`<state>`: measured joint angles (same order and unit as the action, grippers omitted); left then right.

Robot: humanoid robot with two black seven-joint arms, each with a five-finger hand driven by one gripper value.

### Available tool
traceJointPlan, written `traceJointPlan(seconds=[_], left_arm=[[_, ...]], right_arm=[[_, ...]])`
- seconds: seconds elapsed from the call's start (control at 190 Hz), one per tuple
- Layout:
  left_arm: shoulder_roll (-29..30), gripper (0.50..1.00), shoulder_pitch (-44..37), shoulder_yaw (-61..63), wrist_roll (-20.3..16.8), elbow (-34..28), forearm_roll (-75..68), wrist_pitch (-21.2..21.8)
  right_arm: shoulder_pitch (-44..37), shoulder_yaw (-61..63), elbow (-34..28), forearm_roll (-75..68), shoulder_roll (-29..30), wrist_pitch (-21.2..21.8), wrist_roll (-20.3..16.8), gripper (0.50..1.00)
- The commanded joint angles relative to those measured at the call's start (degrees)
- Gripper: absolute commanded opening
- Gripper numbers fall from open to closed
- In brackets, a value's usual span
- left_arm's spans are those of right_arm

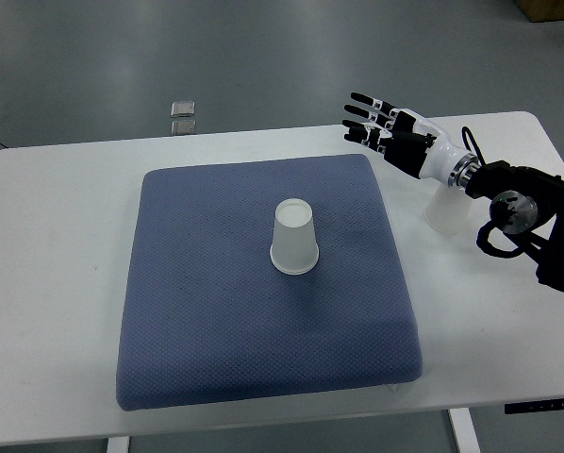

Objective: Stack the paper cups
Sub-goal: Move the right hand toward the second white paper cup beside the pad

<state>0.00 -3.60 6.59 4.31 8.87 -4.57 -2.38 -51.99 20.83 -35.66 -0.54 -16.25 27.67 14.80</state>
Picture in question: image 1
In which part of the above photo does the upper metal floor plate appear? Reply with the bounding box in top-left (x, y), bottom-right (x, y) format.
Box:
top-left (171, 101), bottom-right (195, 118)

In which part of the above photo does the metal floor plate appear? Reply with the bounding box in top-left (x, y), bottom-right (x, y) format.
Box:
top-left (171, 101), bottom-right (195, 118)
top-left (171, 119), bottom-right (196, 136)

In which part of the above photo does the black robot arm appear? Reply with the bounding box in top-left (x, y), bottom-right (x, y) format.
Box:
top-left (343, 92), bottom-right (564, 293)

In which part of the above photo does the blue fabric cushion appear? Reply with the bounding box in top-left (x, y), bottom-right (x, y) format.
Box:
top-left (116, 154), bottom-right (423, 411)

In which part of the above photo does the white left table leg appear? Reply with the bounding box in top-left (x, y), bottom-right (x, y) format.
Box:
top-left (106, 437), bottom-right (130, 453)

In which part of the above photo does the white right table leg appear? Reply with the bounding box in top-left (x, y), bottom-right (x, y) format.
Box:
top-left (448, 408), bottom-right (481, 453)

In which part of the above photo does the black desk control panel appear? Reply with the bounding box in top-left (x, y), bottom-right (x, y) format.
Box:
top-left (504, 398), bottom-right (564, 415)

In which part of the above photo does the white table leg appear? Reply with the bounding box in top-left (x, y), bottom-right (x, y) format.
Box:
top-left (448, 408), bottom-right (481, 453)
top-left (106, 437), bottom-right (130, 453)

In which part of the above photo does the brown cardboard box corner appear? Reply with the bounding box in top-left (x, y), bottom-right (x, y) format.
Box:
top-left (516, 0), bottom-right (564, 23)

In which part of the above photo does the white paper cup on cushion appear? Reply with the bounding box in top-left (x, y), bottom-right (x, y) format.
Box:
top-left (270, 198), bottom-right (319, 276)

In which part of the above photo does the white paper cup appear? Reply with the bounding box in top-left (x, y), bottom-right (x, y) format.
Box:
top-left (270, 198), bottom-right (319, 276)
top-left (424, 184), bottom-right (473, 234)

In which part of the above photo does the lower metal floor plate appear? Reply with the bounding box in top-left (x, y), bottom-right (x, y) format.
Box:
top-left (171, 119), bottom-right (196, 136)

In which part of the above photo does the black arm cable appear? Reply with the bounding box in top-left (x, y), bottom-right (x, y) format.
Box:
top-left (460, 126), bottom-right (487, 167)

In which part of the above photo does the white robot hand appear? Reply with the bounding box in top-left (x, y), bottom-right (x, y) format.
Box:
top-left (342, 92), bottom-right (482, 188)

